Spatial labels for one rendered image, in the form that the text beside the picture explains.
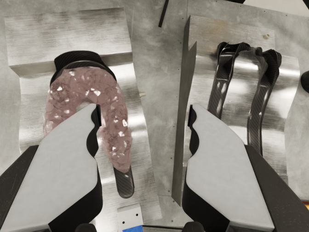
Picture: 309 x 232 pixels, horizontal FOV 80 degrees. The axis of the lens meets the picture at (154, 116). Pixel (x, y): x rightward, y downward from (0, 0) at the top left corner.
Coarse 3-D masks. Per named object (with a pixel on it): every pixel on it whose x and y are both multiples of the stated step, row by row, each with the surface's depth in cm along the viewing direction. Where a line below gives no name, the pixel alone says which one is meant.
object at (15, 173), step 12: (24, 156) 8; (12, 168) 7; (24, 168) 7; (0, 180) 7; (12, 180) 7; (0, 192) 6; (12, 192) 6; (0, 204) 6; (0, 216) 6; (0, 228) 5
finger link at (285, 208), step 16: (256, 160) 8; (256, 176) 7; (272, 176) 7; (272, 192) 6; (288, 192) 6; (272, 208) 6; (288, 208) 6; (304, 208) 6; (288, 224) 6; (304, 224) 6
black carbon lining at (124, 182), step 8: (64, 56) 41; (72, 56) 42; (80, 56) 43; (88, 56) 43; (96, 56) 42; (56, 64) 41; (64, 64) 44; (72, 64) 45; (80, 64) 45; (88, 64) 45; (96, 64) 45; (104, 64) 45; (56, 72) 43; (112, 72) 45; (120, 176) 43; (128, 176) 43; (120, 184) 43; (128, 184) 43; (120, 192) 42; (128, 192) 43
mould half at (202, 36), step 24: (192, 24) 52; (216, 24) 53; (240, 24) 54; (192, 48) 46; (216, 48) 43; (264, 48) 54; (192, 72) 43; (240, 72) 43; (288, 72) 44; (192, 96) 44; (240, 96) 45; (288, 96) 45; (240, 120) 46; (264, 120) 47; (264, 144) 46
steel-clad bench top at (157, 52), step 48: (0, 0) 52; (48, 0) 54; (96, 0) 56; (144, 0) 58; (192, 0) 60; (0, 48) 50; (144, 48) 55; (288, 48) 62; (0, 96) 48; (144, 96) 53; (0, 144) 46; (288, 144) 56
